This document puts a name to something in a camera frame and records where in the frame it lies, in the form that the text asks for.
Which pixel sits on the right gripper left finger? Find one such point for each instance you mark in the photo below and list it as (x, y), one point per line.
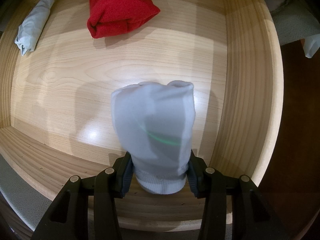
(67, 216)

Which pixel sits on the rolled light grey garment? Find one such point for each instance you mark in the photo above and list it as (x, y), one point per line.
(32, 26)

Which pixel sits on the patterned white cloth cover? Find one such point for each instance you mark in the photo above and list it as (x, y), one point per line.
(311, 45)

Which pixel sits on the white grey sock bundle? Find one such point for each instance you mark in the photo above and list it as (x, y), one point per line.
(154, 123)

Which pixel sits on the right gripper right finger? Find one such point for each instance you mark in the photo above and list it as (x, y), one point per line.
(252, 216)

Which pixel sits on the red knitted garment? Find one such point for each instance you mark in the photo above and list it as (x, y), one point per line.
(115, 17)

